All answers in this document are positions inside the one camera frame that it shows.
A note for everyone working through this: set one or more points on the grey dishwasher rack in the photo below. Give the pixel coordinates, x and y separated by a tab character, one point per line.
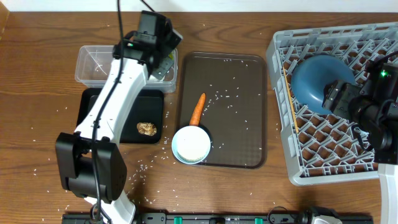
325	150

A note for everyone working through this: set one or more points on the light blue rice bowl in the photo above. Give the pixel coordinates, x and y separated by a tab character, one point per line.
191	145

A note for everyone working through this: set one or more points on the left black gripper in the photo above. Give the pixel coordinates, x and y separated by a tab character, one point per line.
168	50

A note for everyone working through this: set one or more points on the clear plastic bin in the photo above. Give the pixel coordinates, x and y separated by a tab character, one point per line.
94	64

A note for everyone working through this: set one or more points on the black rectangular tray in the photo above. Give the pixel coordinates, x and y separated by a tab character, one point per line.
147	108

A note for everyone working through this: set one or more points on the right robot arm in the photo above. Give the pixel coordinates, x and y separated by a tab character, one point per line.
373	108

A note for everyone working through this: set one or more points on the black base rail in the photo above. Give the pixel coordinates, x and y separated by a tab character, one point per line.
161	218

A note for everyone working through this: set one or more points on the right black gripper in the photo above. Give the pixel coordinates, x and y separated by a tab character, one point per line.
331	96

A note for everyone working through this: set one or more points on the brown food scrap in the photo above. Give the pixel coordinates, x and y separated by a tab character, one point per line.
148	129

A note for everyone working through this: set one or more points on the blue plate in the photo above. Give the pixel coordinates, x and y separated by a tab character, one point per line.
311	77

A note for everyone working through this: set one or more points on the orange carrot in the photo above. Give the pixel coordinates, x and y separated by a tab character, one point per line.
197	112

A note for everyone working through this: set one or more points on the brown serving tray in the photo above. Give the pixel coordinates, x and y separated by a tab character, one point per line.
234	114

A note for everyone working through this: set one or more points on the wooden chopstick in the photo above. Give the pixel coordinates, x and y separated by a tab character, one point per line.
290	102

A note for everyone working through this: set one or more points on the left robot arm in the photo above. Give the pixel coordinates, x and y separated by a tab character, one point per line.
89	161

